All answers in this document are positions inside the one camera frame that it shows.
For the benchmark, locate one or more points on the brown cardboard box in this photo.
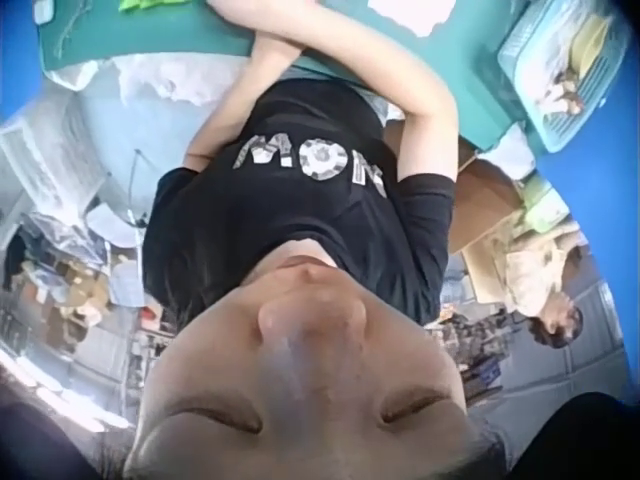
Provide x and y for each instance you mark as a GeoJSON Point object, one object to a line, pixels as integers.
{"type": "Point", "coordinates": [485, 210]}

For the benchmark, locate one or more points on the pale blue seat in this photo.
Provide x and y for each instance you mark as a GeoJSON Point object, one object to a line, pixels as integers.
{"type": "Point", "coordinates": [150, 145]}

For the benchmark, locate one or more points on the teal green table mat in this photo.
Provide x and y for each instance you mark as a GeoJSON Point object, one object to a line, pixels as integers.
{"type": "Point", "coordinates": [465, 75]}

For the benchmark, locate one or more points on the pale green box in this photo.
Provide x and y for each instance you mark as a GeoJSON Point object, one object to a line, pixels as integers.
{"type": "Point", "coordinates": [542, 205]}

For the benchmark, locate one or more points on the white crumpled plastic sheet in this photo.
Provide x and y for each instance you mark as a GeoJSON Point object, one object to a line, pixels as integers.
{"type": "Point", "coordinates": [150, 77]}

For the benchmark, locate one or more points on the white paper sheet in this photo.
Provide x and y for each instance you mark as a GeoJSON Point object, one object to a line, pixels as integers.
{"type": "Point", "coordinates": [410, 12]}

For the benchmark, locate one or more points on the cluttered storage shelf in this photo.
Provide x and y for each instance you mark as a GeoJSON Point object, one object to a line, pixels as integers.
{"type": "Point", "coordinates": [55, 240]}

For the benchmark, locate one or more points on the light blue plastic basket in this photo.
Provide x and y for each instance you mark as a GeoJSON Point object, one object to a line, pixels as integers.
{"type": "Point", "coordinates": [530, 65]}

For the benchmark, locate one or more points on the yellow item in basket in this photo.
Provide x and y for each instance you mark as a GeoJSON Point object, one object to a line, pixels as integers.
{"type": "Point", "coordinates": [592, 40]}

